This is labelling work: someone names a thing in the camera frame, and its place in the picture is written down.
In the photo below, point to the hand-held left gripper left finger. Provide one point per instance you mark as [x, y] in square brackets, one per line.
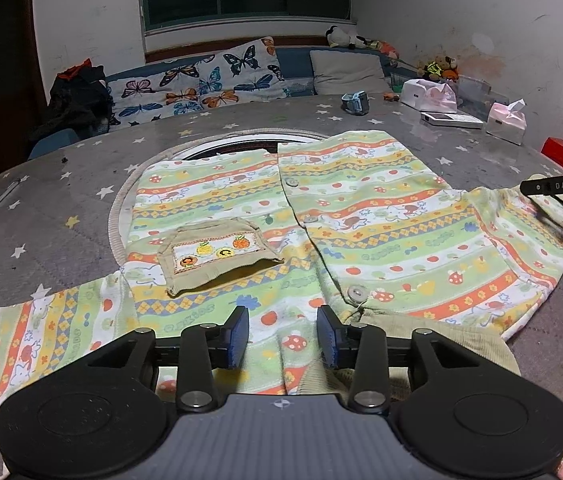
[237, 340]

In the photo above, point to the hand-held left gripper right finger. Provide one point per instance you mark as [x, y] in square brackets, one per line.
[329, 340]

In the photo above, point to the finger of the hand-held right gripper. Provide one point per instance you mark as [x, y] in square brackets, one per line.
[561, 184]

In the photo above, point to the patterned green children's jacket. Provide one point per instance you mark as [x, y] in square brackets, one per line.
[386, 220]

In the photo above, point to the black clothes pile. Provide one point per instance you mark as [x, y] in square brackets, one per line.
[71, 100]

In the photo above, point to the pink tissue pack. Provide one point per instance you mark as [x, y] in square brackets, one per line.
[506, 122]

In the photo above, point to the clear plastic container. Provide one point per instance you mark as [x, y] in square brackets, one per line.
[481, 91]

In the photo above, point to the flat white device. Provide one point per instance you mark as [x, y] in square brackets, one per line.
[451, 120]

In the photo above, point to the pink and white plastic bag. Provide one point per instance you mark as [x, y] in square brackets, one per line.
[431, 95]

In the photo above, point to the group of small plush toys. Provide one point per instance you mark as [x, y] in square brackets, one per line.
[439, 69]

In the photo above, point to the small orange toy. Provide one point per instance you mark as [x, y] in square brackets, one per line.
[391, 96]

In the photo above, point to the blue smartwatch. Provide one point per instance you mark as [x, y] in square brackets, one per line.
[355, 102]

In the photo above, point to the colourful plush toy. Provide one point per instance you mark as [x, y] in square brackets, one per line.
[381, 47]

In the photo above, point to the grey pillow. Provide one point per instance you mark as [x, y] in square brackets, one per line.
[346, 72]

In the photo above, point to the butterfly print pillow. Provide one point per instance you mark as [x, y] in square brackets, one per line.
[211, 80]

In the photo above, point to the black and white plush toy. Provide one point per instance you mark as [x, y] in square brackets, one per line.
[341, 37]

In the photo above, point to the blue chair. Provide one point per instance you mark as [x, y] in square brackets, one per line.
[54, 142]

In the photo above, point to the blue sofa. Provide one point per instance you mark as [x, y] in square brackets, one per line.
[294, 62]

